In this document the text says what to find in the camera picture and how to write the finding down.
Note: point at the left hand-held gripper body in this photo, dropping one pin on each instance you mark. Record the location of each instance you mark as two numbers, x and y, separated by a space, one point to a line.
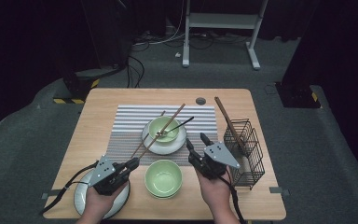
107 179

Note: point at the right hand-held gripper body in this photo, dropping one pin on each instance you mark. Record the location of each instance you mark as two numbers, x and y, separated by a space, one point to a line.
217 161

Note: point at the brown wooden chopstick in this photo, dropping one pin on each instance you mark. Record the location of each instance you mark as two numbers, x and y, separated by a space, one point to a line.
221 109
227 119
167 123
138 149

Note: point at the green bowl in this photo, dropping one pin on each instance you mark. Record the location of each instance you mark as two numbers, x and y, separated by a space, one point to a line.
171 133
164 197
163 179

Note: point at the white plate dark rim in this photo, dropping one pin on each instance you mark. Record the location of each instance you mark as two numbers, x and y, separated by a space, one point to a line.
164 149
80 196

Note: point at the person's left hand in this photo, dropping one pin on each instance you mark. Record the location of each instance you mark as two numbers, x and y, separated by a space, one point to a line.
101 207

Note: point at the person's right hand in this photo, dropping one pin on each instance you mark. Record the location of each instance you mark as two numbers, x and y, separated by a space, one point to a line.
217 193

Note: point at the grey round table grommet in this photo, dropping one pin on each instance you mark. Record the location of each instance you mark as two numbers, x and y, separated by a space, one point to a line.
200 101

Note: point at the grey striped placemat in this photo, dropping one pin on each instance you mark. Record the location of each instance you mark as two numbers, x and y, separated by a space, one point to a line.
130 124

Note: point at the grey tape strip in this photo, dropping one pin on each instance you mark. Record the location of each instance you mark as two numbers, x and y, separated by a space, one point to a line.
278 190
51 194

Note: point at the black stand base yellow stripes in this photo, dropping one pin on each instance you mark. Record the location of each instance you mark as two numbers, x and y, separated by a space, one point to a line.
296 96
74 87

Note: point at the black equipment column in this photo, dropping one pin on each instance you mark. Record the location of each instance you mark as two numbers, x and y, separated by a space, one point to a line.
112 37

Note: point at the dark curtain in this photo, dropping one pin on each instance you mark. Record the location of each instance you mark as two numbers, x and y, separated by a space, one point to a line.
18 46
348 46

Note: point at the white metal stand frame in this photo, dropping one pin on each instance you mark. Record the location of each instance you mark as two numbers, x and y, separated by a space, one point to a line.
223 21

